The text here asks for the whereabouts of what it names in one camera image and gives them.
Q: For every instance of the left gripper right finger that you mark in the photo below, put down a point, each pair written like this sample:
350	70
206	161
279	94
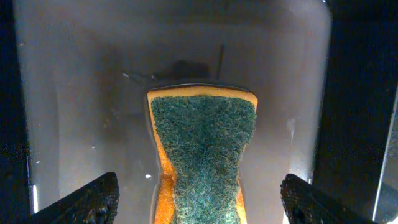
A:
304	204

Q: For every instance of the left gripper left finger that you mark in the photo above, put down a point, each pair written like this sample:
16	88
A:
94	203

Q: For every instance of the green and orange sponge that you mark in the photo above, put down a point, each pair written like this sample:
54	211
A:
200	133

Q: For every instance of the round black tray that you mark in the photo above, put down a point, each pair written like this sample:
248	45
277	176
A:
385	208

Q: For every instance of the black rectangular tray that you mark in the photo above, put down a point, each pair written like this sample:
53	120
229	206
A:
75	77

